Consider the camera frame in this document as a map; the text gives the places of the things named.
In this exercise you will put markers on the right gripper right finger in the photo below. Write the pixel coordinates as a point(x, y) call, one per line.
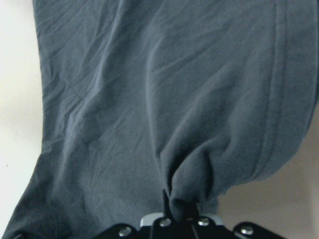
point(194, 209)

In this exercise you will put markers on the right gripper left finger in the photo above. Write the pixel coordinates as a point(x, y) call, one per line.
point(166, 209)

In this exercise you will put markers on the black printed t-shirt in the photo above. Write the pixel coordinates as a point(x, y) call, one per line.
point(190, 96)

